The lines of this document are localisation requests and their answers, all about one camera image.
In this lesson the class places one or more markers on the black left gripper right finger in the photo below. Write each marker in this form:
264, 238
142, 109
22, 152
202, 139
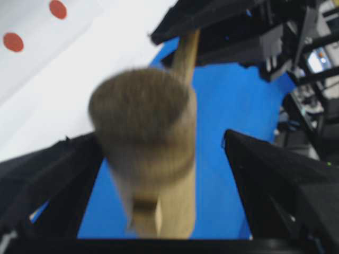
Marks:
285, 195

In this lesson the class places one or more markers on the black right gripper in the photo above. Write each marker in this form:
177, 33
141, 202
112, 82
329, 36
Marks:
247, 32

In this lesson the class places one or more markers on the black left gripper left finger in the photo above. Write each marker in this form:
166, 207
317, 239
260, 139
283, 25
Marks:
44, 194

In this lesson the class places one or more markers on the wooden mallet hammer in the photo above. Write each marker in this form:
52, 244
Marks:
145, 120

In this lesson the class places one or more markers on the background equipment rack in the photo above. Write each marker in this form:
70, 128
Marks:
301, 37

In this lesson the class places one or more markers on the blue table cloth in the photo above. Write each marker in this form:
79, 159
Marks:
229, 97

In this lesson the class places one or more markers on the white foam board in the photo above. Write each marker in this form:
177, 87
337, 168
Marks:
53, 55

